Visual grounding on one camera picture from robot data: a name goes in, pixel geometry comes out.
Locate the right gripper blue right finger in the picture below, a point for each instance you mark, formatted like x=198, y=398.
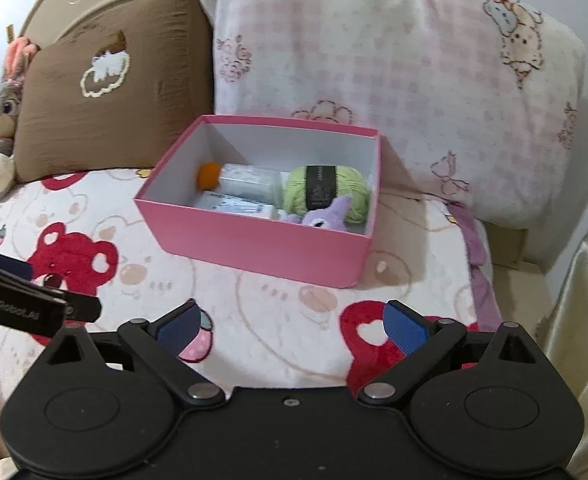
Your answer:
x=407, y=329

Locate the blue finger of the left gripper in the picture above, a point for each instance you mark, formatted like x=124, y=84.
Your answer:
x=19, y=268

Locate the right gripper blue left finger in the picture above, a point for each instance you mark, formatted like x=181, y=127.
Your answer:
x=175, y=330

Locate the white blue tissue pack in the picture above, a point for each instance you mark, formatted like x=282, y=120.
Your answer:
x=229, y=204

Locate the purple plush toy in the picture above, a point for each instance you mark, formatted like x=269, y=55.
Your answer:
x=331, y=218

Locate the orange makeup sponge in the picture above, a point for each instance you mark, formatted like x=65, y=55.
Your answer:
x=207, y=177

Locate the orange white floss box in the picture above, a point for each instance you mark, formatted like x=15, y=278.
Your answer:
x=252, y=183

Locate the green yarn ball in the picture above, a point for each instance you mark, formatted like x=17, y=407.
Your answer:
x=315, y=187

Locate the bear pattern bed blanket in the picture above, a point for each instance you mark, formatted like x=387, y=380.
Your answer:
x=82, y=232

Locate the grey bunny plush toy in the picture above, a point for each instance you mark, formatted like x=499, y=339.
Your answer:
x=20, y=53

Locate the pink cardboard box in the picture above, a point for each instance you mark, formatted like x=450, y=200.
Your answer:
x=273, y=247

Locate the brown pillow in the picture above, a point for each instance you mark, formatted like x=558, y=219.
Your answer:
x=117, y=91

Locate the pink checkered pillow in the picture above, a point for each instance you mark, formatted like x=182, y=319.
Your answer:
x=475, y=100

